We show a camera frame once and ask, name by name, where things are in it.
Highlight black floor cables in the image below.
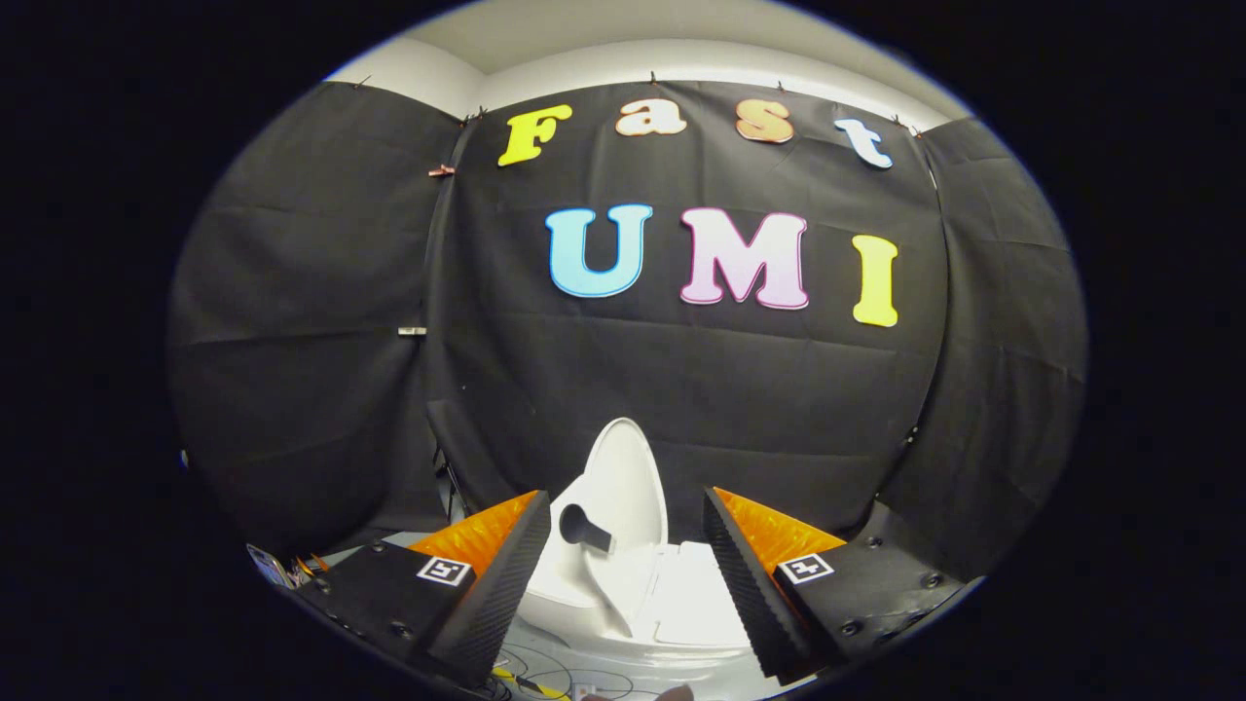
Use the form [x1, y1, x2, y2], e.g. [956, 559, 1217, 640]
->
[482, 643, 673, 701]

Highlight small colourful items pile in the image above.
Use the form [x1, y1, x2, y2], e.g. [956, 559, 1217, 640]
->
[245, 542, 330, 591]

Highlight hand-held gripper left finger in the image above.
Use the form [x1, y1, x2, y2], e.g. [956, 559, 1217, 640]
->
[290, 489, 553, 689]

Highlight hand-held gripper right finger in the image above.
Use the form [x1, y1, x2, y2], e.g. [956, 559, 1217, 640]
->
[702, 486, 966, 682]

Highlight white toilet lid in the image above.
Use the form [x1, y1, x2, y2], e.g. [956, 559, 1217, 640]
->
[559, 418, 671, 636]

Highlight white toilet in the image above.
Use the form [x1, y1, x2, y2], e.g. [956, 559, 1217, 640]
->
[519, 475, 757, 655]

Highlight black backdrop cloth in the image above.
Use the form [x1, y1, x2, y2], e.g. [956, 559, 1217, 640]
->
[165, 79, 1089, 587]

